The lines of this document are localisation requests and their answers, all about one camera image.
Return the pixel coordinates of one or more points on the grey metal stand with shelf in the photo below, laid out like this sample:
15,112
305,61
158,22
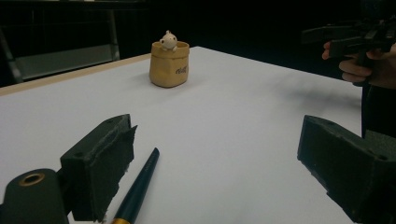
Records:
65,62

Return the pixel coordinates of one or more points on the white table cover sheet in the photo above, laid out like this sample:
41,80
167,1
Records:
218,124

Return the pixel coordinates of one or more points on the tan holder with small figure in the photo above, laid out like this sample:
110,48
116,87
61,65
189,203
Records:
168,68

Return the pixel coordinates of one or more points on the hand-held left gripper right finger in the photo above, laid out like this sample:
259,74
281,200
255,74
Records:
351,165

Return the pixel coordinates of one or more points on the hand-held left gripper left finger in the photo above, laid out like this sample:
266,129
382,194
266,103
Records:
93,165

